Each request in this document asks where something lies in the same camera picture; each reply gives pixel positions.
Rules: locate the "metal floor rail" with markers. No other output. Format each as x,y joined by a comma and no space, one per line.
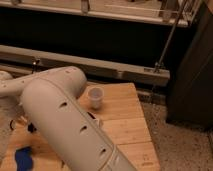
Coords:
140,74

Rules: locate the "blue cloth piece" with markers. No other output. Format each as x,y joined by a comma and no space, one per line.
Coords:
23,159

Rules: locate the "metal rod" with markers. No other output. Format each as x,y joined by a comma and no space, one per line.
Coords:
158,64

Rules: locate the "dark cabinet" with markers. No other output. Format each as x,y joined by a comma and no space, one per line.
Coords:
190,98

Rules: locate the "black round bowl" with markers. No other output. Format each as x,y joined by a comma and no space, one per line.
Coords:
93,117

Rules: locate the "translucent plastic cup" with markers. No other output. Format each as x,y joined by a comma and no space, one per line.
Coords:
95,96

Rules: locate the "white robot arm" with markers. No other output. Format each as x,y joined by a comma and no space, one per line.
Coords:
50,101

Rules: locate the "black white striped eraser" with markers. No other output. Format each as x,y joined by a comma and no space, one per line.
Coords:
31,128

